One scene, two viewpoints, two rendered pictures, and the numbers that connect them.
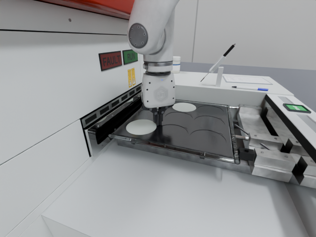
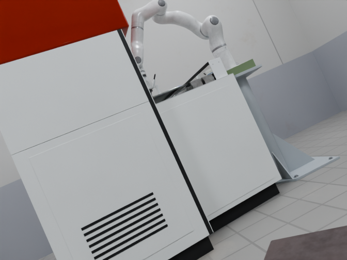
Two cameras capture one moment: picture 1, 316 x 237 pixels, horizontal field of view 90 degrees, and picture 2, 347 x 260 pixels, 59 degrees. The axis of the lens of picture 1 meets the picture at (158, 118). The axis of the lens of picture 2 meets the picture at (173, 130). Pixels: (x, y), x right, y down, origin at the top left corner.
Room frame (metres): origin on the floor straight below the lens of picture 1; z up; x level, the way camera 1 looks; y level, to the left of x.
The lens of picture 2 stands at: (-1.22, 1.24, 0.59)
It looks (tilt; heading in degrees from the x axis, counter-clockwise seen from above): 2 degrees up; 322
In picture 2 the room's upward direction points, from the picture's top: 24 degrees counter-clockwise
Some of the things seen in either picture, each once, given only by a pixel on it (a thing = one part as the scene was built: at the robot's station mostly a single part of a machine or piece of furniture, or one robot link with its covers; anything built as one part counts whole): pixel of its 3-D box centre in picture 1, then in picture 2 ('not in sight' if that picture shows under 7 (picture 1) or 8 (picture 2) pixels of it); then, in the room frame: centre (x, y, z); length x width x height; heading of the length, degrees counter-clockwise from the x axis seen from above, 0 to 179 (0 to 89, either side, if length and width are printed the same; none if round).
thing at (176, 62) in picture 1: (174, 64); not in sight; (1.04, -0.11, 1.01); 0.07 x 0.07 x 0.10
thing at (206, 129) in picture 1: (178, 118); (156, 100); (0.52, -0.08, 0.90); 0.34 x 0.34 x 0.01; 71
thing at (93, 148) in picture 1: (126, 113); not in sight; (0.57, 0.13, 0.89); 0.44 x 0.02 x 0.10; 161
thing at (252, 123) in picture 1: (255, 135); (189, 92); (0.45, -0.33, 0.87); 0.36 x 0.08 x 0.03; 161
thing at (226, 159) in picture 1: (165, 146); (163, 93); (0.35, -0.02, 0.90); 0.37 x 0.01 x 0.01; 71
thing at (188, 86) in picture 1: (209, 91); not in sight; (0.85, -0.29, 0.89); 0.62 x 0.35 x 0.14; 71
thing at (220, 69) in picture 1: (216, 71); (154, 87); (0.72, -0.26, 1.03); 0.06 x 0.04 x 0.13; 71
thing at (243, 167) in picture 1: (188, 154); not in sight; (0.39, -0.10, 0.84); 0.50 x 0.02 x 0.03; 71
